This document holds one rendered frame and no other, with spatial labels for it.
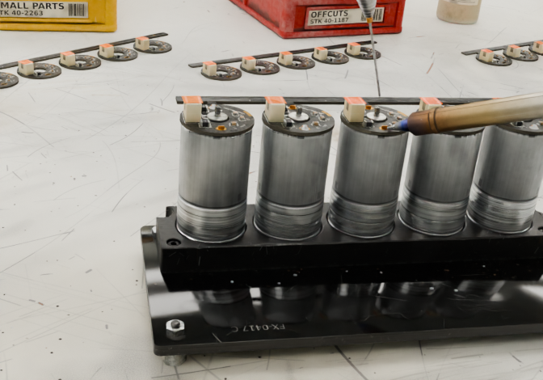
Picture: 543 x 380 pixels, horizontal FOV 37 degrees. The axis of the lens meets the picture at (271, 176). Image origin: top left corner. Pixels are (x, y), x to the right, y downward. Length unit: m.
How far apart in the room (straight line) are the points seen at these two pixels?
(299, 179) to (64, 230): 0.10
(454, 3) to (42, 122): 0.36
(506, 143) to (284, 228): 0.08
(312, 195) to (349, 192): 0.01
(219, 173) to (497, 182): 0.10
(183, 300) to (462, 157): 0.11
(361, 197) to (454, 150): 0.04
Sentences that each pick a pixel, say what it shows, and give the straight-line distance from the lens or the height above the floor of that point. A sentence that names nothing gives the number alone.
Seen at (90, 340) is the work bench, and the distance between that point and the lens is 0.27.
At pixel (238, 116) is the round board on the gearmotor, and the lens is 0.28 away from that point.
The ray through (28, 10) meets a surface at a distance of 0.57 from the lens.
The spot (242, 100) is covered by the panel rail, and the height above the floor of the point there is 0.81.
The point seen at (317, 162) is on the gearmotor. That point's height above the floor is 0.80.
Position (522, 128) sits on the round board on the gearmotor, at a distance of 0.30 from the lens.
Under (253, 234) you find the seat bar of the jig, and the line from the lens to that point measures 0.29.
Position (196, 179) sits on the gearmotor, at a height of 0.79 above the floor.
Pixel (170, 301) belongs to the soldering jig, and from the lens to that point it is 0.27.
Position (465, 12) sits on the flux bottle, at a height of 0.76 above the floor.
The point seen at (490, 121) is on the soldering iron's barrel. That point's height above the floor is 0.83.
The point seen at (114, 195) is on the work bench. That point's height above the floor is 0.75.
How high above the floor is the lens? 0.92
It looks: 26 degrees down
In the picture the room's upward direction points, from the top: 5 degrees clockwise
